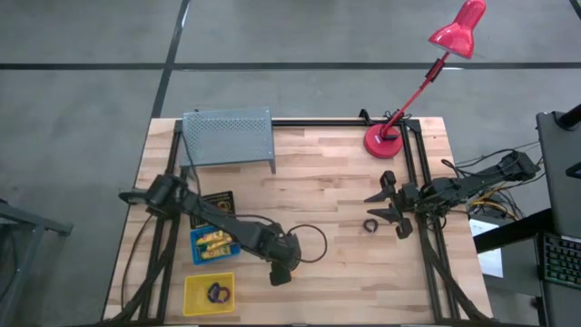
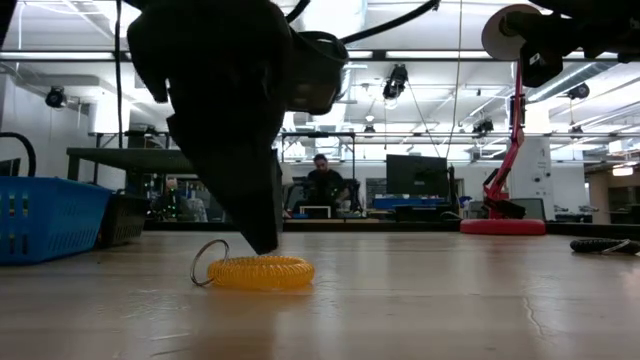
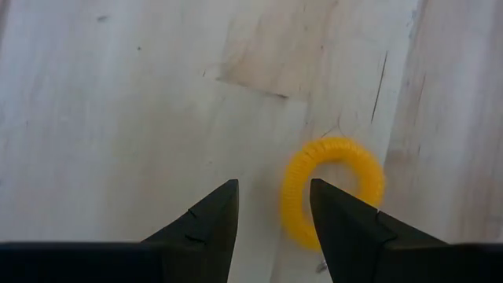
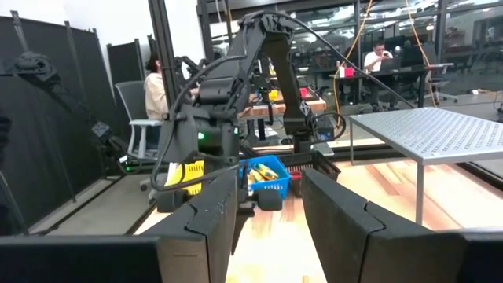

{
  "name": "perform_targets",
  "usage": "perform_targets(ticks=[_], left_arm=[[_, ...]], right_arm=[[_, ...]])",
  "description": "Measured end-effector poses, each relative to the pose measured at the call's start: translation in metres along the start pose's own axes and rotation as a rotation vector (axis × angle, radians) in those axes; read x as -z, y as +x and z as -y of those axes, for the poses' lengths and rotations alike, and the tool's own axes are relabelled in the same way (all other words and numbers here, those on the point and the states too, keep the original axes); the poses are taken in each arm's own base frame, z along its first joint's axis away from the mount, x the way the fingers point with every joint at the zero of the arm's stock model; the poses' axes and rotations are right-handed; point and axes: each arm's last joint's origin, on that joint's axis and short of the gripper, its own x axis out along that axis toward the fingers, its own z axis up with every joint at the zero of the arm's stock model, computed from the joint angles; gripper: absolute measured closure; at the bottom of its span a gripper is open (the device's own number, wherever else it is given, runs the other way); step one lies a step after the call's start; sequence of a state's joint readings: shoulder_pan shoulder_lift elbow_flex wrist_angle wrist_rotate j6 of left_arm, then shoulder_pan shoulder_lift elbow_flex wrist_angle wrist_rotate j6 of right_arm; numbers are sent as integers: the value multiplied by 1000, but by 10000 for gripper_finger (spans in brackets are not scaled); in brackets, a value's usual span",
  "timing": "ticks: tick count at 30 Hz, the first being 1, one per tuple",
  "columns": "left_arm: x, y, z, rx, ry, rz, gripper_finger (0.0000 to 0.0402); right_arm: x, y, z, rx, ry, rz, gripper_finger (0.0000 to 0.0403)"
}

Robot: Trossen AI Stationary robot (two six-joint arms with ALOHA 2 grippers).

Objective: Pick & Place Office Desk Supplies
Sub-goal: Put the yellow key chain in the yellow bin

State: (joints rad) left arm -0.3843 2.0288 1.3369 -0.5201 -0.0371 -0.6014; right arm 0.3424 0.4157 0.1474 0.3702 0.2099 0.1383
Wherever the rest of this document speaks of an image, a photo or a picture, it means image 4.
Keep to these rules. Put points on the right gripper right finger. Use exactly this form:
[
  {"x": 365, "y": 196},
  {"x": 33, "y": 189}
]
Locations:
[{"x": 353, "y": 243}]

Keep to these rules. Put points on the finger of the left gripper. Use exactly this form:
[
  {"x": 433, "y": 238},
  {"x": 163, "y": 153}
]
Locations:
[
  {"x": 172, "y": 201},
  {"x": 271, "y": 199}
]

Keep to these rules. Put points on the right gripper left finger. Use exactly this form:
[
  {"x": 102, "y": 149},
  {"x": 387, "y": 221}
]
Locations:
[{"x": 196, "y": 243}]

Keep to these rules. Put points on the yellow crayon pack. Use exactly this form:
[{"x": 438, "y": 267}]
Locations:
[
  {"x": 269, "y": 171},
  {"x": 254, "y": 177}
]

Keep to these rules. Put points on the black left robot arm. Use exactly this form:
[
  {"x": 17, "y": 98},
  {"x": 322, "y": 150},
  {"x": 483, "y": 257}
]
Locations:
[{"x": 283, "y": 70}]

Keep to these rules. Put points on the grey office chair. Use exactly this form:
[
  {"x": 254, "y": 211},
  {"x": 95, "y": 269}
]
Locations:
[{"x": 133, "y": 102}]

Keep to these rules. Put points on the black background desk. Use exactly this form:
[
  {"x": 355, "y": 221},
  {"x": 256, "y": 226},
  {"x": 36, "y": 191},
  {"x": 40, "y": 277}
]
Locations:
[{"x": 408, "y": 70}]

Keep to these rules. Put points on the black office chair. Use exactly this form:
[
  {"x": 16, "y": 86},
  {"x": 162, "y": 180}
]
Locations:
[{"x": 440, "y": 78}]

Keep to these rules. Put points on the blue plastic basket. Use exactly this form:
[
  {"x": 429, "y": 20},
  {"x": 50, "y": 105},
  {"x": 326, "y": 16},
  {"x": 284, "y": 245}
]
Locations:
[{"x": 275, "y": 188}]

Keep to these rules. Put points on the yellow plastic basket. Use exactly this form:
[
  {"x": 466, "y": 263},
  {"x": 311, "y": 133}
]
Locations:
[{"x": 190, "y": 177}]

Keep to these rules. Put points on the black mesh basket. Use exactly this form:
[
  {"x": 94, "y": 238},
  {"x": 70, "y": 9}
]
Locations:
[{"x": 314, "y": 165}]

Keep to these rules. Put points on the wooden background table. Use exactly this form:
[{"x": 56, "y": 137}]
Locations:
[{"x": 275, "y": 106}]

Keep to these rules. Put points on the person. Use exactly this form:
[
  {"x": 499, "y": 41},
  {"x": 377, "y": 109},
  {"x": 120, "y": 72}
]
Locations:
[
  {"x": 155, "y": 94},
  {"x": 377, "y": 59}
]

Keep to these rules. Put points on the black partition panel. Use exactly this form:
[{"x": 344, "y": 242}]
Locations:
[
  {"x": 47, "y": 165},
  {"x": 123, "y": 63}
]

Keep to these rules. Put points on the grey perforated metal shelf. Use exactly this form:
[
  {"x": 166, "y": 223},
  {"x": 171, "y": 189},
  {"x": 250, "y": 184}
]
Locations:
[{"x": 432, "y": 133}]

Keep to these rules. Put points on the red box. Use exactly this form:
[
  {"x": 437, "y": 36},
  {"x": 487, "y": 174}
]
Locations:
[{"x": 349, "y": 72}]

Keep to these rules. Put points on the black laptop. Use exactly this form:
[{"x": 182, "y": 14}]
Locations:
[{"x": 389, "y": 64}]

